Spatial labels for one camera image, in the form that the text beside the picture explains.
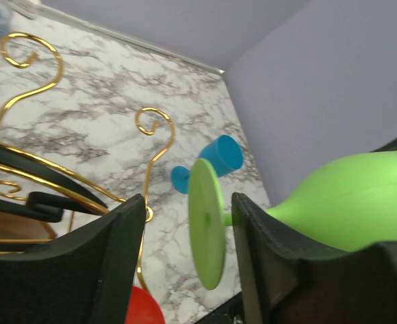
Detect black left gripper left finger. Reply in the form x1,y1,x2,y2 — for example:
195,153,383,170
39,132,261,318
0,194,146,323

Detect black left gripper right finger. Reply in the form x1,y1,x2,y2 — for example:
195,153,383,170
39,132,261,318
232,193,397,323

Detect green plastic wine glass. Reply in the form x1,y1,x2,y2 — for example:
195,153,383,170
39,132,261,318
188,151,397,290

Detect blue plastic wine glass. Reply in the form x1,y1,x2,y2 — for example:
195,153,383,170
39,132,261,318
171,134,244,194

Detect red plastic wine glass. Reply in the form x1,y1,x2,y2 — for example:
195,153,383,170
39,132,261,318
125,286,165,324

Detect gold wire glass rack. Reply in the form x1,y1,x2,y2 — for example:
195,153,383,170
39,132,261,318
0,32,176,292

